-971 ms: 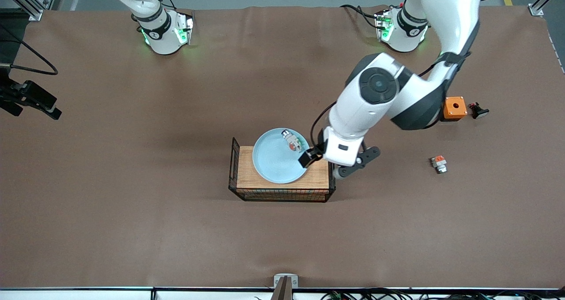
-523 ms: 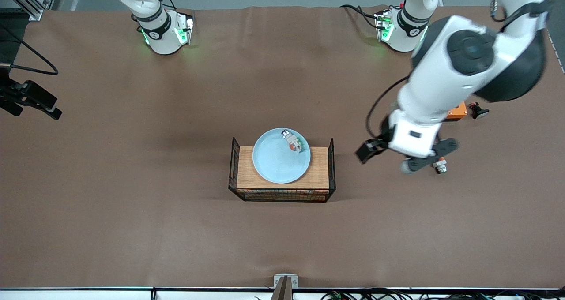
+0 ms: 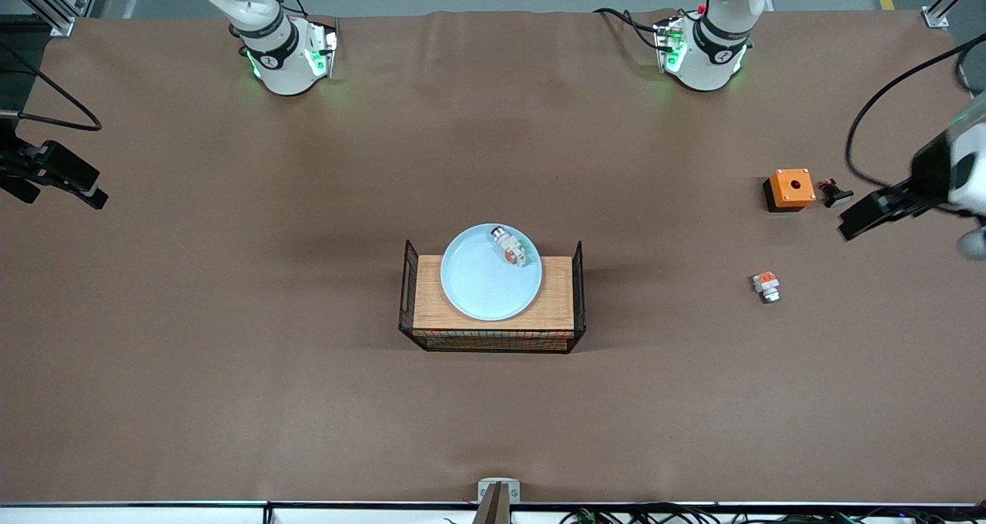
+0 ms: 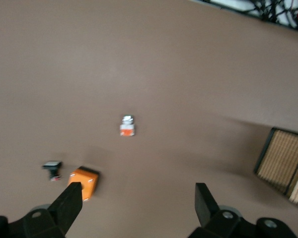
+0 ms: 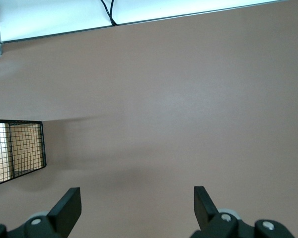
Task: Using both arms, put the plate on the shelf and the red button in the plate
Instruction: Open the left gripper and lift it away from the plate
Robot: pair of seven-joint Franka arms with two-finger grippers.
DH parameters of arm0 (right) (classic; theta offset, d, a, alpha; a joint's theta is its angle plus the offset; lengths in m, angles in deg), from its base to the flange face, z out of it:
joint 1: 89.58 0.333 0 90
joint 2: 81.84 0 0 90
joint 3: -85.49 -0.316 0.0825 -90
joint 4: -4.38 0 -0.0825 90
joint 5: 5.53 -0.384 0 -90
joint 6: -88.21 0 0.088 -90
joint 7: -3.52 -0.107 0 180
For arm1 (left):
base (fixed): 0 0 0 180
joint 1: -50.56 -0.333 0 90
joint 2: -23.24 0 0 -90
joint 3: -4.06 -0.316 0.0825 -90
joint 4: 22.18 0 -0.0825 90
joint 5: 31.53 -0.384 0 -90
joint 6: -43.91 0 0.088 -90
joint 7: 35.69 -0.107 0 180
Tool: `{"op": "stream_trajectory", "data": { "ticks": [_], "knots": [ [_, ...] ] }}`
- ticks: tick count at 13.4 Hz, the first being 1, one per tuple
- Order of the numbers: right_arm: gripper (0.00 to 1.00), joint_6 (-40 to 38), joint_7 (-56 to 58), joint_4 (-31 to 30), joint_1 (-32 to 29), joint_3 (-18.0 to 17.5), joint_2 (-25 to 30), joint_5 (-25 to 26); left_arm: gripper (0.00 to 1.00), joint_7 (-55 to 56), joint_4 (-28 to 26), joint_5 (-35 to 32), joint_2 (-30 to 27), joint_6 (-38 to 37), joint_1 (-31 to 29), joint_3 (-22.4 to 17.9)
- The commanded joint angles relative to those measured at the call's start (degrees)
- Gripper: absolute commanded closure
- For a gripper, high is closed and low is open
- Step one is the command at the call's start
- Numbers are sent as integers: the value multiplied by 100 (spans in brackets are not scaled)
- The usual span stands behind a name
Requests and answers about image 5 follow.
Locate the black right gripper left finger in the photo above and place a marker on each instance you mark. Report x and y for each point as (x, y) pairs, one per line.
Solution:
(64, 210)

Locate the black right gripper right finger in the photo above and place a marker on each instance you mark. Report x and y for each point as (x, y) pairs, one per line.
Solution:
(204, 213)

